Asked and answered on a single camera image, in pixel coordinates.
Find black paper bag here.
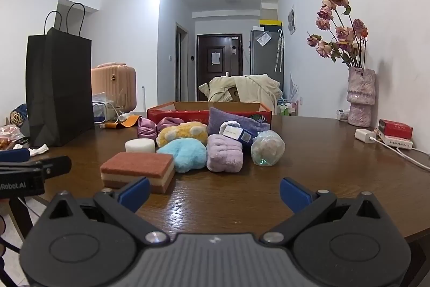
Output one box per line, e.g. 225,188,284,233
26,2,95,148

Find white charger cable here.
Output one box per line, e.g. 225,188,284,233
369,137,430,172

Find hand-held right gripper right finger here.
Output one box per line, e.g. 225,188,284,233
261,177,390,244

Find rack with bottles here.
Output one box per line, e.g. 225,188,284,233
277,97,300,116

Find golden woven ball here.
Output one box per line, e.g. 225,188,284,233
9,108,27,127

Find yellow plush toy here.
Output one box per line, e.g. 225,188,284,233
156,122,209,147

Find small red box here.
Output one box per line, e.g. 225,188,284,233
378,119,414,140

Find light purple towel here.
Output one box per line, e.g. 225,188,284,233
206,134,244,173

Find crumpled white tissue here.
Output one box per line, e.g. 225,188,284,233
28,145,49,157

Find layered brown sponge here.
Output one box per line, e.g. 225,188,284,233
100,153,175,195

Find pink satin scrunchie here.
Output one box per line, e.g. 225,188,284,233
137,116,158,140
156,116,185,135

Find clear plastic packet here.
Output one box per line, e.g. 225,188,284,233
250,130,286,167

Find beige coat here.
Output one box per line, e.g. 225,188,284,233
198,73,283,103

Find pink suitcase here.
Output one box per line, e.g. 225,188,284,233
91,63,137,113

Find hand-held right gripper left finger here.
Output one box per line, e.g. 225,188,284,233
40,177,169,245

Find dark brown door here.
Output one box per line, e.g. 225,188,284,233
196,34,243,93

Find white fluffy sock with label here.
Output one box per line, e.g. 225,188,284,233
219,121,252,142

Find orange pouch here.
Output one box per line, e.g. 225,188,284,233
100,115,142,130

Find pile of bags and cables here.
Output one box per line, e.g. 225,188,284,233
91,92,135,123

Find white folded umbrella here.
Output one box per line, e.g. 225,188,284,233
274,29,285,72

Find wall poster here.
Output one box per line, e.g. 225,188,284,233
288,6,298,36

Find snack bags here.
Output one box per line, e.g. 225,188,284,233
0,124,28,150

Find dark purple towel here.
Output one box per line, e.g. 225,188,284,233
207,107,271,148

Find grey fridge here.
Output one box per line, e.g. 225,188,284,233
249,27,285,83

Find white charger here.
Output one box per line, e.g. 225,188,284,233
355,128,379,143

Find flat white pink box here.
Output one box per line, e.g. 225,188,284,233
375,133,414,151

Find light blue plush toy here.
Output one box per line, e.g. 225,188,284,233
156,138,208,173

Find white round sponge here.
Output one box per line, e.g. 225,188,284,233
125,138,156,154

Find red cardboard box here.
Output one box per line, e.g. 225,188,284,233
147,101,272,127

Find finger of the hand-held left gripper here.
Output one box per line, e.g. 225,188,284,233
42,156,72,179
0,149,31,162

